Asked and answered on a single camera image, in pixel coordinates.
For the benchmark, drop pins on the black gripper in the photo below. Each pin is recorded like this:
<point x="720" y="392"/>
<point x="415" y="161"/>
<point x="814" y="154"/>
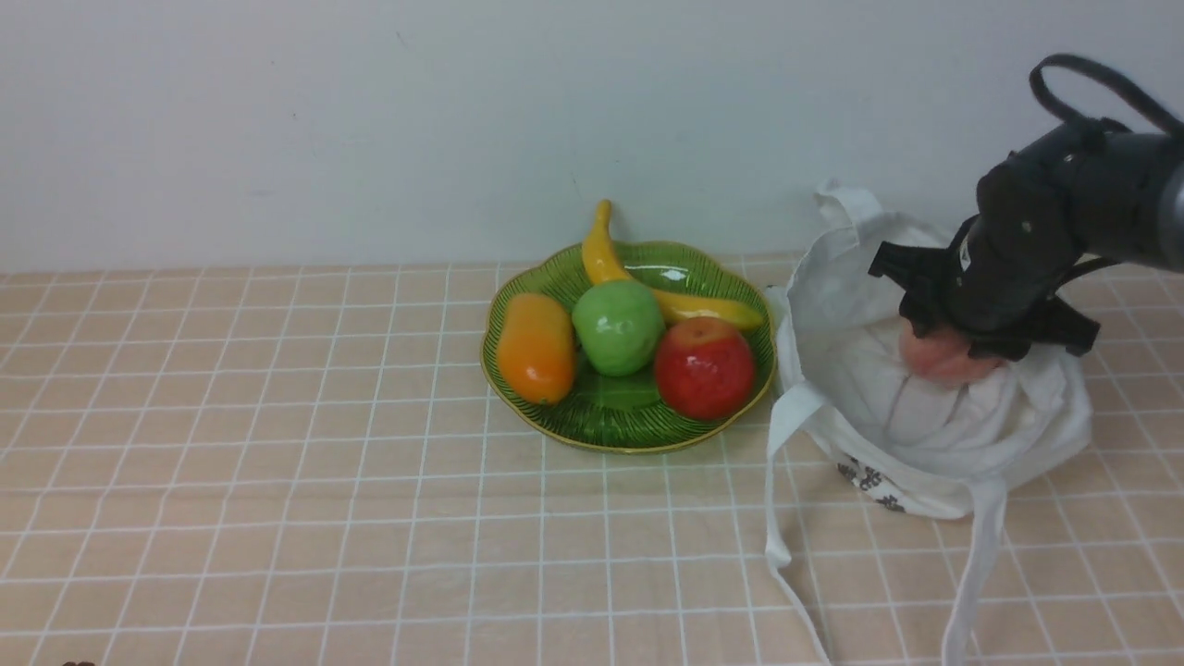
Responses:
<point x="1007" y="265"/>

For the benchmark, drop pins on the pink peach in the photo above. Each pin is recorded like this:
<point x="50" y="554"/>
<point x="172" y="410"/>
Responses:
<point x="942" y="358"/>

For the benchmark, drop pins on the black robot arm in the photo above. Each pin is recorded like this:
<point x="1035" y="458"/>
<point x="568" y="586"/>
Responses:
<point x="1085" y="196"/>

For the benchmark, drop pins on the white cloth tote bag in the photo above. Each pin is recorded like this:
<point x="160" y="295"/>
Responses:
<point x="911" y="445"/>

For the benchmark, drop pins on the green glass fruit plate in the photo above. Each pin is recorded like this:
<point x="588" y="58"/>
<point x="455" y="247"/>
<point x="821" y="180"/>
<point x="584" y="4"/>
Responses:
<point x="627" y="414"/>

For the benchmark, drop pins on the red apple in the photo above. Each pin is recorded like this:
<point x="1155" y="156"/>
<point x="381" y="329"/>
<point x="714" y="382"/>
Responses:
<point x="704" y="369"/>

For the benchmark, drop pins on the green apple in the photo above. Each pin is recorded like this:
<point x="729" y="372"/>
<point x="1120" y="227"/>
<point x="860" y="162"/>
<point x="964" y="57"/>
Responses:
<point x="619" y="324"/>

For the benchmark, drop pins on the yellow banana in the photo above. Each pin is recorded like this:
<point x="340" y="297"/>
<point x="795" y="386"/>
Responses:
<point x="602" y="264"/>

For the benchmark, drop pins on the orange mango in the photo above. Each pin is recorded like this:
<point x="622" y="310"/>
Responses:
<point x="536" y="352"/>

